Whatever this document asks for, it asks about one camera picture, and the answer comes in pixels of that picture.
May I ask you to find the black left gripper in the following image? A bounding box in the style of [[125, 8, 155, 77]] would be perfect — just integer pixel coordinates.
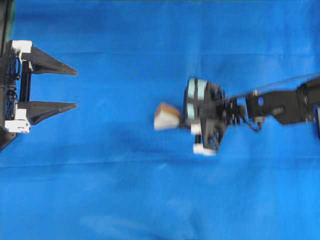
[[0, 40, 78, 133]]

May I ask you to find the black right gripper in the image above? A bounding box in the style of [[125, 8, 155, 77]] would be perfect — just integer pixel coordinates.
[[183, 81, 227, 156]]

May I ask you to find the white brown sponge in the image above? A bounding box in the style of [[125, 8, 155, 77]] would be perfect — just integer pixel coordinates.
[[153, 102, 182, 131]]

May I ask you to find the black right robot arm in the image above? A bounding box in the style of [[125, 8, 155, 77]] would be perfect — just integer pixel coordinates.
[[179, 76, 320, 155]]

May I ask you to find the blue table cloth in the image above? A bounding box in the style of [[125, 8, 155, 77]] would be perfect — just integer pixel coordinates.
[[0, 0, 320, 240]]

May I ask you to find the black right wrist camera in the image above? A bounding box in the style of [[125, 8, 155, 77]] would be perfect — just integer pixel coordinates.
[[183, 77, 208, 127]]

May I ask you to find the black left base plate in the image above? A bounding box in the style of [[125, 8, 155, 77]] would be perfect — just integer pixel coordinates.
[[0, 127, 17, 152]]

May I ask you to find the black right camera cable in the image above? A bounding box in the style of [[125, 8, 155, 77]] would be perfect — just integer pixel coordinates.
[[226, 72, 320, 101]]

